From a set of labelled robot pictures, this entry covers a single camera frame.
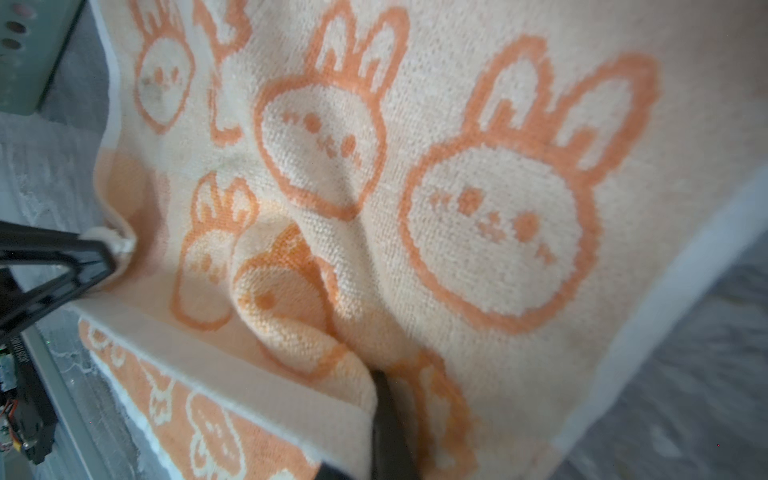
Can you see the light green plastic basket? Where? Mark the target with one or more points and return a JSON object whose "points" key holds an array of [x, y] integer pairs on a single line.
{"points": [[33, 36]]}

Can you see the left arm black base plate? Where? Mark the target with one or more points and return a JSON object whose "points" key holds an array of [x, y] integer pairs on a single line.
{"points": [[28, 418]]}

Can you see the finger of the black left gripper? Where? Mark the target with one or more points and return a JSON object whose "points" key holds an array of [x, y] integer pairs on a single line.
{"points": [[21, 309], [85, 260]]}

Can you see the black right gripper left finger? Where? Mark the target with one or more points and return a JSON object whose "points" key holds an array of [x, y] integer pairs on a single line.
{"points": [[329, 472]]}

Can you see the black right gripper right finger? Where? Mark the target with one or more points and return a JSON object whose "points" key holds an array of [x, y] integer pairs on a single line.
{"points": [[391, 457]]}

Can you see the aluminium mounting rail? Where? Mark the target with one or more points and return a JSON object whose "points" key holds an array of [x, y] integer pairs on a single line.
{"points": [[72, 431]]}

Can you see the pink orange patterned towel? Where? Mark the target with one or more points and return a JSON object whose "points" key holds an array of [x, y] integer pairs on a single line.
{"points": [[503, 206]]}

